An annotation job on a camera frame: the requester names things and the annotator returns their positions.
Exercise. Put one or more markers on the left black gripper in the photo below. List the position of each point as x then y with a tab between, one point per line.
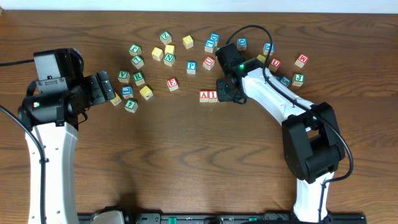
97	95

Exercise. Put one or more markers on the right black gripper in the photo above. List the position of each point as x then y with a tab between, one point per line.
222	94

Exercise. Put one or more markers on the red I block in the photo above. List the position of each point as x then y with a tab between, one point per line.
212	96

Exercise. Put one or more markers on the red A block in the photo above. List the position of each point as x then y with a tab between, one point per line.
204	96

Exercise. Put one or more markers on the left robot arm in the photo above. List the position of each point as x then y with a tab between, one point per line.
50	114

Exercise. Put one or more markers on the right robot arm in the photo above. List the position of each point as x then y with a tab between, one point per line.
309	132

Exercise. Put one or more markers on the yellow G block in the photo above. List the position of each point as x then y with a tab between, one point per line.
116	100

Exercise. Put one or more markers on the green V block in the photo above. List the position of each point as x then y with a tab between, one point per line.
124	76

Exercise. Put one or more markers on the blue L block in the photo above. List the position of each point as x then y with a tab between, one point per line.
127	92

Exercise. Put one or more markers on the red U block centre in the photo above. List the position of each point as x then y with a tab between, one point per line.
209	63

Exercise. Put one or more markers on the red u block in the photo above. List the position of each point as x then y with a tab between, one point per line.
209	63
274	65

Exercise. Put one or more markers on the green 4 block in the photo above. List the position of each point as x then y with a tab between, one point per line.
131	106

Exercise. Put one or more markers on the green R block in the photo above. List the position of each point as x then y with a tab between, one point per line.
138	78

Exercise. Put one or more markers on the blue P block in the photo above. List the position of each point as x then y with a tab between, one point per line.
191	67

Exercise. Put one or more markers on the blue block left of D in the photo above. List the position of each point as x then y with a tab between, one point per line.
209	46

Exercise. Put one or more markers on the yellow block right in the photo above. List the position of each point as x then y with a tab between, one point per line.
261	58

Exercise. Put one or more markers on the yellow block near L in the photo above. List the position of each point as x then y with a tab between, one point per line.
146	92

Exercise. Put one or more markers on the green 7 block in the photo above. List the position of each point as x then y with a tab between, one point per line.
137	62

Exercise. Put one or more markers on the blue D block right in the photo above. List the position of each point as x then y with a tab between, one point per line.
242	44

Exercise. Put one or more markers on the green J block upper left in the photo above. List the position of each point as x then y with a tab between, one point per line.
135	50

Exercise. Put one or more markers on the green j block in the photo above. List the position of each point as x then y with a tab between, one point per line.
298	79
135	50

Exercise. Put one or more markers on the blue D block upper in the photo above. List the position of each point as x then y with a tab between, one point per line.
215	38

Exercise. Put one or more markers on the red E block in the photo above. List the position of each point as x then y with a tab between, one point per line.
172	84

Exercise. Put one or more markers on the red U block right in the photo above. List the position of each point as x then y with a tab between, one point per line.
274	65

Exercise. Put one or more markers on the blue X block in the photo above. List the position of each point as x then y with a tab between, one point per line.
268	48

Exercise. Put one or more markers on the blue G block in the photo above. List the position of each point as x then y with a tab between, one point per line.
285	81

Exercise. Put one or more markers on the yellow block top centre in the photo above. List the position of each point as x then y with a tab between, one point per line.
188	42

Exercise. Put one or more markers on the green N block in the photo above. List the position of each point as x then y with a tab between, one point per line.
169	59

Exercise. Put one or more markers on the yellow block left upper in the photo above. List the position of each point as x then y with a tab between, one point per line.
157	54

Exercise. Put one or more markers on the pale yellow block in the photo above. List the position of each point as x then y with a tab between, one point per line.
169	49

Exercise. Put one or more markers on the green J block right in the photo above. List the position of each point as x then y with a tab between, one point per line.
298	79

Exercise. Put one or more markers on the green Z block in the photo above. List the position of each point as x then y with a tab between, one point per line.
165	38

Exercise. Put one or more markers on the red M block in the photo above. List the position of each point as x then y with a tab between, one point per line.
301	60

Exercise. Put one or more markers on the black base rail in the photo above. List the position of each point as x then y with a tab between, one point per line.
279	217

